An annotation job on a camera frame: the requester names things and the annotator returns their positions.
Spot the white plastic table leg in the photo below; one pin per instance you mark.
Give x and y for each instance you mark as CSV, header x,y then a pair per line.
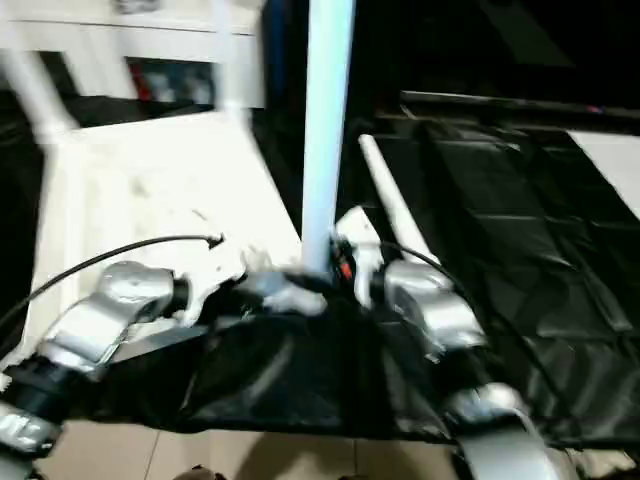
x,y
390,200
228,60
328,120
35,95

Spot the white plastic table top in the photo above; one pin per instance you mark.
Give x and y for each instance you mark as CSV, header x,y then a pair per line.
x,y
150,190

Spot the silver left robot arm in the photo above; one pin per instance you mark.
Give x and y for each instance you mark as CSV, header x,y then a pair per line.
x,y
100,320

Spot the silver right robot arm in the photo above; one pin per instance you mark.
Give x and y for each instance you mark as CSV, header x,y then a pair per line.
x,y
430,300

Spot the grey left robot foot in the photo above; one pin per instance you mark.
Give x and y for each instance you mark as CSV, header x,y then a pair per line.
x,y
205,473

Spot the black plastic mat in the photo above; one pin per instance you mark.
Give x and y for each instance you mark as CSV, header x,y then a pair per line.
x,y
520,250

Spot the white cabinet with glass doors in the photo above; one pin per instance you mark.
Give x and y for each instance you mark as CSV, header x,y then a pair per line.
x,y
100,50

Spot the large black screen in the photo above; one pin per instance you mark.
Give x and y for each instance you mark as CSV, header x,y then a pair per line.
x,y
500,45

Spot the flat white board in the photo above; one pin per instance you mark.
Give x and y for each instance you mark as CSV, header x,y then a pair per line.
x,y
615,165

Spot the dark object on cabinet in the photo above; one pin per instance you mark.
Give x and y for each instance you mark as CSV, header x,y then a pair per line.
x,y
137,5

